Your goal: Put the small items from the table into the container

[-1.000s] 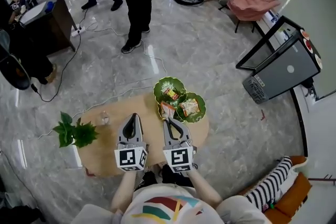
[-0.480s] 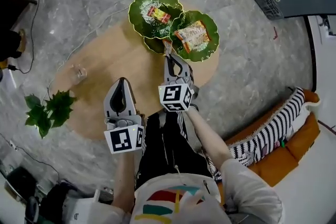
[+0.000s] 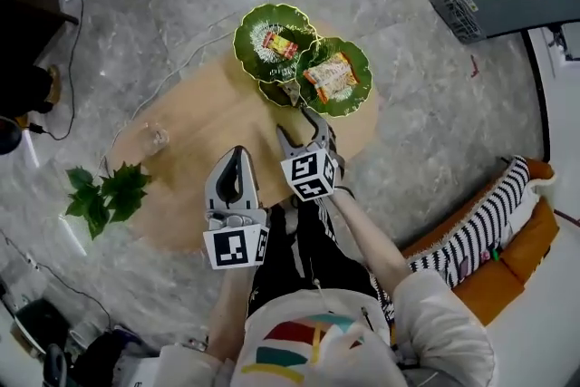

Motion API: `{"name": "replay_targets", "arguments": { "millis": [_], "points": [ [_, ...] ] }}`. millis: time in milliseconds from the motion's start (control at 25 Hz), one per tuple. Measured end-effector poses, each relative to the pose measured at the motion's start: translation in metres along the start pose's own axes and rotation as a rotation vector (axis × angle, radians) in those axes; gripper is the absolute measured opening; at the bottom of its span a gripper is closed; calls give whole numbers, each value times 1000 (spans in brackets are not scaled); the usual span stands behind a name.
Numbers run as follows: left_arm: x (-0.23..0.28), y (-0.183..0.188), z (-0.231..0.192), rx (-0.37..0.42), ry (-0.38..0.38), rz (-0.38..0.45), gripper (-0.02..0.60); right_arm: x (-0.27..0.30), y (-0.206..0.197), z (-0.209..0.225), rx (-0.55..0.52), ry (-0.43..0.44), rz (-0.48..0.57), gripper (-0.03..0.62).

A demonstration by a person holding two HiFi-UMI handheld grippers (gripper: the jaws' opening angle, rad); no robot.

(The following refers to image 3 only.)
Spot black oval device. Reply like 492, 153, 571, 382
0, 116, 24, 157

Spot person's right forearm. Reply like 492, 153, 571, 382
326, 188, 411, 286

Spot green leafy plant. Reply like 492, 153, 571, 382
64, 161, 153, 241

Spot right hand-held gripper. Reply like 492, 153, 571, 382
275, 105, 347, 204

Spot person's white printed shirt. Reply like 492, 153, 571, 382
156, 269, 498, 387

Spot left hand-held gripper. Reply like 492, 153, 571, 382
201, 145, 272, 272

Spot large beige snack packet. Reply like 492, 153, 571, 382
302, 52, 360, 102

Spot black power cable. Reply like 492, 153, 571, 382
27, 0, 86, 142

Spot person's left forearm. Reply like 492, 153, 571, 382
206, 265, 256, 363

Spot grey wrapper piece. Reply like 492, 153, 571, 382
281, 80, 303, 108

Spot yellow and red candy wrapper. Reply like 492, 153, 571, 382
261, 30, 300, 60

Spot person's black striped trousers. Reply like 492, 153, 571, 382
246, 194, 391, 318

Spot black white striped cushion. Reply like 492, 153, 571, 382
375, 155, 532, 303

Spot black bag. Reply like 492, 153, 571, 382
79, 327, 153, 380

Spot orange sofa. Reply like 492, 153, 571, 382
398, 157, 562, 328

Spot green leaf plate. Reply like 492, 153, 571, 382
232, 3, 373, 119

